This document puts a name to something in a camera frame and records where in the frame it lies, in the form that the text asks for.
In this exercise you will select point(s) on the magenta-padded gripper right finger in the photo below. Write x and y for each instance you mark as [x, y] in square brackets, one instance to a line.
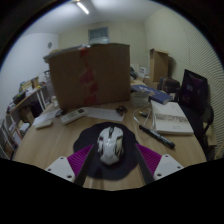
[166, 165]

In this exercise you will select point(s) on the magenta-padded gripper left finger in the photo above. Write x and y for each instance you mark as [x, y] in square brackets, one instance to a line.
[61, 168]

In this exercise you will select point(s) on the white and black computer mouse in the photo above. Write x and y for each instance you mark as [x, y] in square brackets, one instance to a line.
[110, 145]

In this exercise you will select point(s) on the black round mouse pad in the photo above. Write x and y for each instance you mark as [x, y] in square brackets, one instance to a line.
[128, 140]

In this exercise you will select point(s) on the black marker pen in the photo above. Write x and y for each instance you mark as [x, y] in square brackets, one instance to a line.
[156, 136]

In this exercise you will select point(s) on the white open book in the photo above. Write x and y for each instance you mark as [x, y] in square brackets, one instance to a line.
[171, 118]

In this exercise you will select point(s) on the black office chair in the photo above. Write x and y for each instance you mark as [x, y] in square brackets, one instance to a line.
[201, 126]

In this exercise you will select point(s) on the white remote control with display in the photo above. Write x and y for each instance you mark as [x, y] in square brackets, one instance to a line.
[74, 115]

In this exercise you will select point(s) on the white paper sheet with writing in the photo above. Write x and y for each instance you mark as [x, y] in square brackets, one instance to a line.
[45, 116]

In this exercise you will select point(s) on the black eyeglasses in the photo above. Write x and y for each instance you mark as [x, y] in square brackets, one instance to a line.
[60, 113]

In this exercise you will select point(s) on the cluttered shelf unit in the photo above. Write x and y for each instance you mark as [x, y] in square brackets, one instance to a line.
[13, 123]

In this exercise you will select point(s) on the plain white paper sheet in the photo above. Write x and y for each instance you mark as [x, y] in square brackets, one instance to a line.
[103, 114]

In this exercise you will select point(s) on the small black clip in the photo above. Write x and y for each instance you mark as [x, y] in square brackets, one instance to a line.
[121, 110]

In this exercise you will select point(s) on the white round container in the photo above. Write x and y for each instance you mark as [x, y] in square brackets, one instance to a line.
[139, 99]

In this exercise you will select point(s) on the blue book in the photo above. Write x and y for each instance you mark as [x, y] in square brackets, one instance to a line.
[156, 94]

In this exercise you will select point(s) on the clear plastic jar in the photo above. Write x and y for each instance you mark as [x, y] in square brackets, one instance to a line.
[50, 88]

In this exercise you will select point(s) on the black box with purple print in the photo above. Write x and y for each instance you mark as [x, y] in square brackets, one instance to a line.
[193, 88]

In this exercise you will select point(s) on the large brown cardboard box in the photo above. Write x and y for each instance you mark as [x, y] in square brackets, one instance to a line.
[70, 80]

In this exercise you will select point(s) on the small brown cardboard box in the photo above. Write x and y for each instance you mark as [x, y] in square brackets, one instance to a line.
[158, 65]

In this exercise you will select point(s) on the ceiling tube light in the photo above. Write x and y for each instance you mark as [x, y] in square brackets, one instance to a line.
[82, 7]

